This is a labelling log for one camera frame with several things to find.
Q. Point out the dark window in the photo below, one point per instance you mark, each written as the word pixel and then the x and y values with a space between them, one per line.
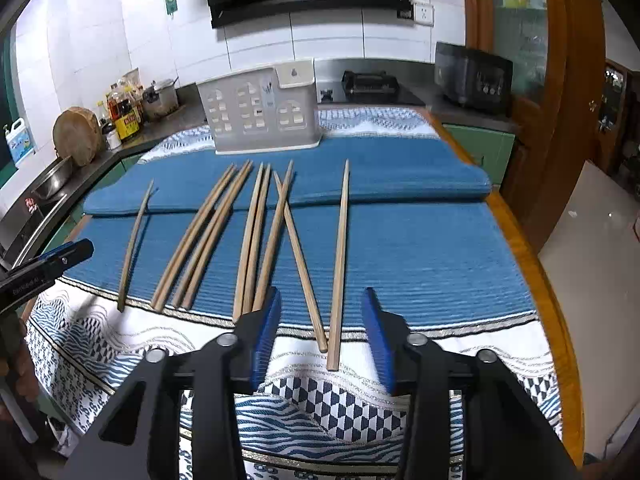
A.
pixel 4 110

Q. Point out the grey plastic chopstick holder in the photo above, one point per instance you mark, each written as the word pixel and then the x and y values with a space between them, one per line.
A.
pixel 250 110

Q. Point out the steel kitchen counter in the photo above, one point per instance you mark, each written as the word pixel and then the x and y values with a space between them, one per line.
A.
pixel 450 107

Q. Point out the white wall socket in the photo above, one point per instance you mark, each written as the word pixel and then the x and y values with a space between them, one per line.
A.
pixel 424 13

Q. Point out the black countertop oven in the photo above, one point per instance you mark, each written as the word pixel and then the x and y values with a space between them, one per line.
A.
pixel 470 77

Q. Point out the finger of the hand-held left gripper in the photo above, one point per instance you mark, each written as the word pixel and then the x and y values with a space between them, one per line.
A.
pixel 65 256

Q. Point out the round wooden chopping board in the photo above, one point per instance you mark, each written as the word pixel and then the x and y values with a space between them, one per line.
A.
pixel 77 137

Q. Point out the steel mixing bowl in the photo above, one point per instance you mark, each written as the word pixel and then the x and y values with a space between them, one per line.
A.
pixel 50 182

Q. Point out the blue patterned tablecloth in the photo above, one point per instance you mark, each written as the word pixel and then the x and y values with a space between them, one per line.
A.
pixel 425 260

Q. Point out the small white jar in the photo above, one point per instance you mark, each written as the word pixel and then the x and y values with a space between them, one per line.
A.
pixel 113 140

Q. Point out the green wall sticker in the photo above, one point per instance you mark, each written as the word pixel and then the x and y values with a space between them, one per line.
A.
pixel 171 2

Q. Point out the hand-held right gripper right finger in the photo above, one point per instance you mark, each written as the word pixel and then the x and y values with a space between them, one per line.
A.
pixel 377 340

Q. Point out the steel pressure cooker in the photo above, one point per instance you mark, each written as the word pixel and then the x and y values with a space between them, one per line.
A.
pixel 160 100

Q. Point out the black gas stove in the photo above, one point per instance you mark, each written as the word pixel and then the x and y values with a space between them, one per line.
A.
pixel 370 85

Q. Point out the yellow label sauce bottle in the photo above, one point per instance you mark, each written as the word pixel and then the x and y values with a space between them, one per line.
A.
pixel 128 120

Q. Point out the person's left hand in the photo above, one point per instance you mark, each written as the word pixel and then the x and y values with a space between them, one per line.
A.
pixel 25 375

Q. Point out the row of wooden chopsticks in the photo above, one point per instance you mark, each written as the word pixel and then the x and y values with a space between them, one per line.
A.
pixel 265 240

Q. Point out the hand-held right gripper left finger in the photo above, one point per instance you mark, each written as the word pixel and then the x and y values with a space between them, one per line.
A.
pixel 265 340

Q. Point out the tan snack packet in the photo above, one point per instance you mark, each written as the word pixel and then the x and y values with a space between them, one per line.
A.
pixel 132 80

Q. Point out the wooden framed glass door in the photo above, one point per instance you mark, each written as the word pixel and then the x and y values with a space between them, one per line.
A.
pixel 530 60

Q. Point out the white detergent bottle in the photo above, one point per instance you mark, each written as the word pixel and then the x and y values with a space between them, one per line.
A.
pixel 19 145

